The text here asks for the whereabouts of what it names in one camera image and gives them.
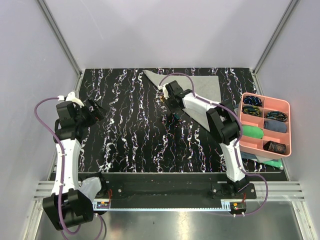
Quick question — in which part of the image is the grey cloth napkin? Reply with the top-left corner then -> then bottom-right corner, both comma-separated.
143,70 -> 222,131

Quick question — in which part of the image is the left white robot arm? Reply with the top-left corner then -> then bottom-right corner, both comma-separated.
42,96 -> 108,231

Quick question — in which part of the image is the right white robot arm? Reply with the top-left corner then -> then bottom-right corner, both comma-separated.
158,81 -> 249,199

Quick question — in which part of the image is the blue patterned napkin roll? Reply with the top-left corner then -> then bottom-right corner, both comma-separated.
243,95 -> 263,107

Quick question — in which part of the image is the yellow patterned napkin roll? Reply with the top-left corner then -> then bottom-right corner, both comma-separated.
242,105 -> 262,117

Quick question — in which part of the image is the green napkin roll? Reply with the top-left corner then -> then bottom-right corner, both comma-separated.
242,125 -> 264,139

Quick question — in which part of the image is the dark brown napkin roll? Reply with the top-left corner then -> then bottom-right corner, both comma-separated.
263,141 -> 287,155

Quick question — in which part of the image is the grey-blue folded napkin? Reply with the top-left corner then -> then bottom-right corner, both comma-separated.
263,119 -> 287,133

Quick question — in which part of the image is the blue-orange patterned napkin roll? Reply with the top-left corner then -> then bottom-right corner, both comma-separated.
265,111 -> 288,123

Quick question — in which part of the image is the black marble pattern mat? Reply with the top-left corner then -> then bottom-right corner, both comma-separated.
57,67 -> 285,174

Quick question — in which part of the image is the pink divided tray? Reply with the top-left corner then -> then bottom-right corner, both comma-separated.
238,92 -> 292,160

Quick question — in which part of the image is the stack of coloured cloths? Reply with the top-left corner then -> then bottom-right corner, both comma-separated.
233,106 -> 284,168

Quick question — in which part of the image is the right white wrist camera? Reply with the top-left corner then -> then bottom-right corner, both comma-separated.
157,83 -> 170,100

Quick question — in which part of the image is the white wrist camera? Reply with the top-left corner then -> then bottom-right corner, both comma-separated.
57,91 -> 85,108
157,83 -> 170,100

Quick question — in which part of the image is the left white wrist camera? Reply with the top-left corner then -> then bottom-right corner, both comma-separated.
57,91 -> 85,108

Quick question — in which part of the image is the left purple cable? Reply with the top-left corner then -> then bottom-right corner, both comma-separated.
34,96 -> 107,240

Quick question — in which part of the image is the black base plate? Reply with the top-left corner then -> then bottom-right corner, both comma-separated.
102,172 -> 257,211

